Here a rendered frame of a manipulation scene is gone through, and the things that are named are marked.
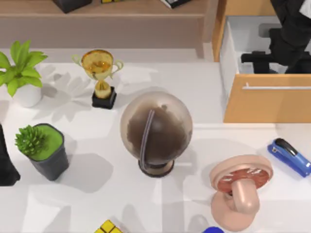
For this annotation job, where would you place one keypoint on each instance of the pale wooden drawer front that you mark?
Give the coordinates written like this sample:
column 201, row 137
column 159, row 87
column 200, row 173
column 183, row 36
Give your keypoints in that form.
column 267, row 104

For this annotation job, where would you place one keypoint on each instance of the grey drawer inside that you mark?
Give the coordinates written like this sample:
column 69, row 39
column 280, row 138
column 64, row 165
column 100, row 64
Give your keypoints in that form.
column 230, row 48

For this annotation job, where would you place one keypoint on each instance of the wooden cupboard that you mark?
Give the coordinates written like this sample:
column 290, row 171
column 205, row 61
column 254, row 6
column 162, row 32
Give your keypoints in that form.
column 219, row 29

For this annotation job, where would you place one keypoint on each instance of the blue and black stapler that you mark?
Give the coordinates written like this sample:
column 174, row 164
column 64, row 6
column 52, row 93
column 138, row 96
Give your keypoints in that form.
column 289, row 155

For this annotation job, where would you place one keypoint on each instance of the black and white book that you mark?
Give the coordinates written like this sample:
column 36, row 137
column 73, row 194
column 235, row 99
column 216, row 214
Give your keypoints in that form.
column 173, row 3

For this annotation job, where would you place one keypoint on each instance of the pink desk fan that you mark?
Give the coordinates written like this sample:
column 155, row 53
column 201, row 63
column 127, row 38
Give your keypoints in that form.
column 239, row 184

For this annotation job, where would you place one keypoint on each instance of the brown globe on stand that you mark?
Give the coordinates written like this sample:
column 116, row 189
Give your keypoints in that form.
column 155, row 128

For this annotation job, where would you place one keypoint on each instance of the wooden open shelf unit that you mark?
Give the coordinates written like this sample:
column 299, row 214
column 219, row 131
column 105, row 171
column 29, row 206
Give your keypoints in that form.
column 109, row 29

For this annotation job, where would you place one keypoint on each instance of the gold trophy on black base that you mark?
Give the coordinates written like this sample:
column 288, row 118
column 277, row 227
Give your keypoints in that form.
column 99, row 70

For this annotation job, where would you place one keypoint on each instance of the small yellow cube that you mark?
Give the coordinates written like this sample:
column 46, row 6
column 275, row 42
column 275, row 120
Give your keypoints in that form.
column 110, row 1

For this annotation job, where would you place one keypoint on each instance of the blue round object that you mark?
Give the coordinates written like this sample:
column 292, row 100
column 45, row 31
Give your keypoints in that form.
column 212, row 230

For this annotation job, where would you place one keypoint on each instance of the black box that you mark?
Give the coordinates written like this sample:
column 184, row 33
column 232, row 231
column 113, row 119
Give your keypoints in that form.
column 70, row 4

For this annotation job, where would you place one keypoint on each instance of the yellow and black puzzle cube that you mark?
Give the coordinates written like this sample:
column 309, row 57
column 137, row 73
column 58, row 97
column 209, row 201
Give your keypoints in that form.
column 108, row 228

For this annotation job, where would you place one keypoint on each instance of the green plant in grey pot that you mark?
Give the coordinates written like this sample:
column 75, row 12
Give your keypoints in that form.
column 46, row 150

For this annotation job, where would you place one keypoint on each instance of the leafy plant in white pot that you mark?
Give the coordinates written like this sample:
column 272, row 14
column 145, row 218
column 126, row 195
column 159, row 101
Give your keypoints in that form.
column 20, row 72

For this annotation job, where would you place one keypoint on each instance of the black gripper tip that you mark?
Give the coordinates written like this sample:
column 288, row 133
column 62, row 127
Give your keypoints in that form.
column 6, row 165

